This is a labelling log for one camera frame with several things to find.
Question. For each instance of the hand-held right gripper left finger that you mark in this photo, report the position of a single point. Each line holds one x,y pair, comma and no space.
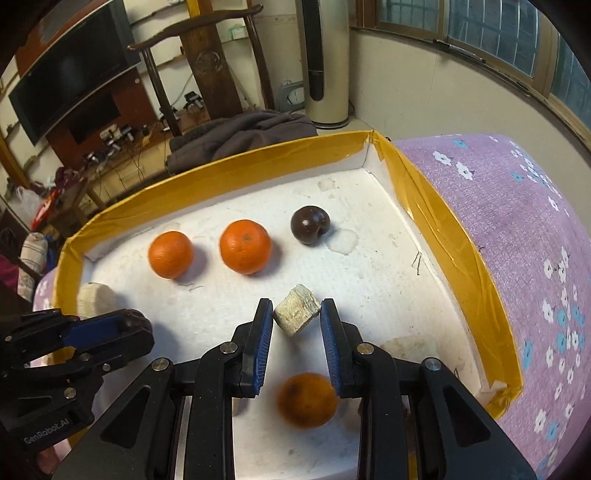
263,341

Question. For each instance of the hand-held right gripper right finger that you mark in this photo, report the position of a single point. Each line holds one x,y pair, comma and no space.
328,346

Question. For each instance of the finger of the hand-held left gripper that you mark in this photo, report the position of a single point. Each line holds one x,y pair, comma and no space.
97,327
124,346

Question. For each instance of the medium beige sugarcane chunk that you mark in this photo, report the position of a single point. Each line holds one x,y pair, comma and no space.
94,297

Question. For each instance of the small beige sugarcane chunk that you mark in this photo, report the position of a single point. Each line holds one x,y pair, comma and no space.
297,316

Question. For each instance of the orange mandarin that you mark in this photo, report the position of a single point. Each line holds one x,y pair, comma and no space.
245,247
307,400
171,254

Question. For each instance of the yellow tray with white foam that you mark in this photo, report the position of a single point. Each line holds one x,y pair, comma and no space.
392,258

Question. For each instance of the dark purple plum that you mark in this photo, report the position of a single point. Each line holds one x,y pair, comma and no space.
310,226

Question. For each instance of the white plastic bag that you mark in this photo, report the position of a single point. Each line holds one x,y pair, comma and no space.
25,207

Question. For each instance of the dark grey jacket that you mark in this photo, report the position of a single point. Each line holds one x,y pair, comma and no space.
240,136

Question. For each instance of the wooden television cabinet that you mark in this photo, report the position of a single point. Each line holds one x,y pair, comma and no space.
134,106

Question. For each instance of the white desk clock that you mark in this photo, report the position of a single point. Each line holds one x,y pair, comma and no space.
292,96

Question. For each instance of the black flat television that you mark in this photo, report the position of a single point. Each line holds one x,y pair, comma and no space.
69,69

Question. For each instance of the wooden chair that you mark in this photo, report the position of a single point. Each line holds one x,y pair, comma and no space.
212,69

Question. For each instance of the standing air conditioner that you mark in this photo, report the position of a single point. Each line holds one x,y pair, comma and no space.
323,60

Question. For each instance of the barred window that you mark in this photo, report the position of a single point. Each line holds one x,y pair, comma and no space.
508,37

